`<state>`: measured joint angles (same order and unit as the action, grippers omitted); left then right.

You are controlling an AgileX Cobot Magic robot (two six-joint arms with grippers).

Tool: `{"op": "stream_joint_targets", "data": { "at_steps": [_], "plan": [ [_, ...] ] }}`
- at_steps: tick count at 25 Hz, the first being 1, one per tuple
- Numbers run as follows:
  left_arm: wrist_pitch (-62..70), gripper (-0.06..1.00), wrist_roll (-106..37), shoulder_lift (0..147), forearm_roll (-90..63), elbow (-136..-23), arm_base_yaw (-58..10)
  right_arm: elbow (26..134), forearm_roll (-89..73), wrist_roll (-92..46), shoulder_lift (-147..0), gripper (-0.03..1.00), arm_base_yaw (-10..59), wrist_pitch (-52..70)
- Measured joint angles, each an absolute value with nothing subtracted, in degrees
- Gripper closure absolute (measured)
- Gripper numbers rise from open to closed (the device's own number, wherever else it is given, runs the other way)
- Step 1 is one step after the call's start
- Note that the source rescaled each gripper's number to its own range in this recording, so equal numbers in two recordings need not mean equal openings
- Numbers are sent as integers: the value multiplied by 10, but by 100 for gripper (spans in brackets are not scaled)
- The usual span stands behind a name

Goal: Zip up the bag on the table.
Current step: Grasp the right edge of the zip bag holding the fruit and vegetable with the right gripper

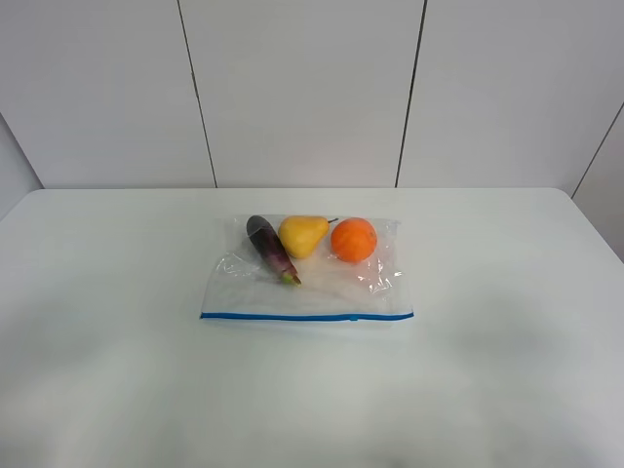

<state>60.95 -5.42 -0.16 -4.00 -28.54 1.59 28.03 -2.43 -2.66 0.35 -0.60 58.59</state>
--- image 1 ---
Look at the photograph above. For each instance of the clear zip bag blue zipper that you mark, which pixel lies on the clear zip bag blue zipper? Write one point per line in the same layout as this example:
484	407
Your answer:
244	285

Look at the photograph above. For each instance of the yellow pear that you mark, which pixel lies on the yellow pear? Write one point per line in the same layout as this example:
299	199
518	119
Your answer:
301	234

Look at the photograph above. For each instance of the orange fruit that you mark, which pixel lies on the orange fruit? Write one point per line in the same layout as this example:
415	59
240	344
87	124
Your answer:
353	240

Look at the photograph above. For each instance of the purple eggplant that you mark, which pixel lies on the purple eggplant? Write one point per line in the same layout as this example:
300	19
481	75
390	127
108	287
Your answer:
270	248

